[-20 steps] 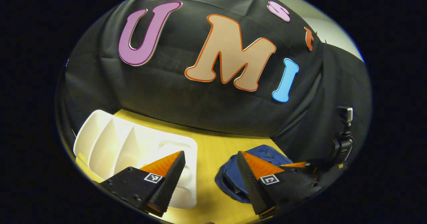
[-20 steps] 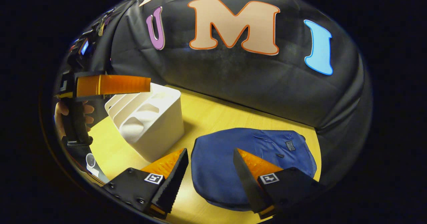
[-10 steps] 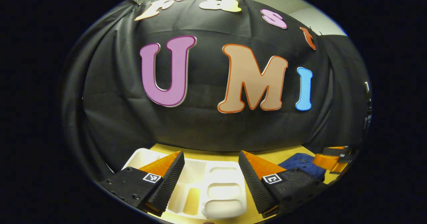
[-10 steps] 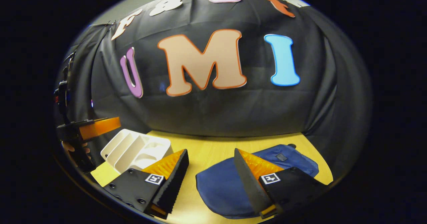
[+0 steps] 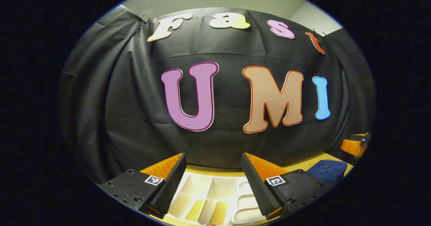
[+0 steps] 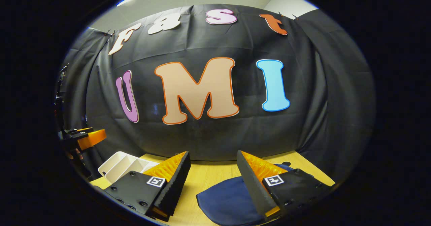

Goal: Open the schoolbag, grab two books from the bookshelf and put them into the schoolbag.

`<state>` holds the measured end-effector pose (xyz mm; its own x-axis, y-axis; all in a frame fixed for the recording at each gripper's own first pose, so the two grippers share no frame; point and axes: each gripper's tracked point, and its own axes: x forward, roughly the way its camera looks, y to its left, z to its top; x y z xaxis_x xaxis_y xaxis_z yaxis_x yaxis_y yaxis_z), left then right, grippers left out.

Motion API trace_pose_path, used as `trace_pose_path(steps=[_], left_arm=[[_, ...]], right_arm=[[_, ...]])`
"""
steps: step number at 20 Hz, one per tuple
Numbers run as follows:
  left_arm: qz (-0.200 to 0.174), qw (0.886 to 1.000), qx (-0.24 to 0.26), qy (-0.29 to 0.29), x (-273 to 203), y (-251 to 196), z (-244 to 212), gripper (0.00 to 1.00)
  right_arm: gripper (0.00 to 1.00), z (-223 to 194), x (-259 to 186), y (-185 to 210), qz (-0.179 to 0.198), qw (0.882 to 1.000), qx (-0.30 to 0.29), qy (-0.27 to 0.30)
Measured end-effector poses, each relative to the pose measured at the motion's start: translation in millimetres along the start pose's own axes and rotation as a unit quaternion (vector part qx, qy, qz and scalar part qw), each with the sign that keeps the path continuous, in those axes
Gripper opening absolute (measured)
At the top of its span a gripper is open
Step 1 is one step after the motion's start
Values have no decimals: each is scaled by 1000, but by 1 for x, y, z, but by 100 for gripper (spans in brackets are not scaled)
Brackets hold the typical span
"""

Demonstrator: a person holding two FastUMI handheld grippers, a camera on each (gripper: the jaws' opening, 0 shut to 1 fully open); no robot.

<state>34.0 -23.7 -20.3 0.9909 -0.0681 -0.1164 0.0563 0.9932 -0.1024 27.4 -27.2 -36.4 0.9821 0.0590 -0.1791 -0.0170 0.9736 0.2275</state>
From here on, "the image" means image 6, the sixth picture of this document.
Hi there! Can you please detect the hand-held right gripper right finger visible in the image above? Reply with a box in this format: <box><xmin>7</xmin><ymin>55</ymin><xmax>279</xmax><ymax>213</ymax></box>
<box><xmin>236</xmin><ymin>150</ymin><xmax>336</xmax><ymax>220</ymax></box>

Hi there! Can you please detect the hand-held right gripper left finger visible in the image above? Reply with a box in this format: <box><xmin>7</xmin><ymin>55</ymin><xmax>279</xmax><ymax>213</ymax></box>
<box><xmin>104</xmin><ymin>151</ymin><xmax>191</xmax><ymax>222</ymax></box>

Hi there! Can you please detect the black backdrop cloth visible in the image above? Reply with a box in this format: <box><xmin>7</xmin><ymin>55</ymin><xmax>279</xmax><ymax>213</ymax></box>
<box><xmin>56</xmin><ymin>4</ymin><xmax>376</xmax><ymax>186</ymax></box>

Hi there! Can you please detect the blue schoolbag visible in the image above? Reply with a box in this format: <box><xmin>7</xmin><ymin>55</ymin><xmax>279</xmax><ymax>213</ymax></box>
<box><xmin>196</xmin><ymin>164</ymin><xmax>318</xmax><ymax>226</ymax></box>

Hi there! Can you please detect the white plastic bookshelf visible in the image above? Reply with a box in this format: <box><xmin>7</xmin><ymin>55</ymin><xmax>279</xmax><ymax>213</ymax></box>
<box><xmin>98</xmin><ymin>151</ymin><xmax>161</xmax><ymax>185</ymax></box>

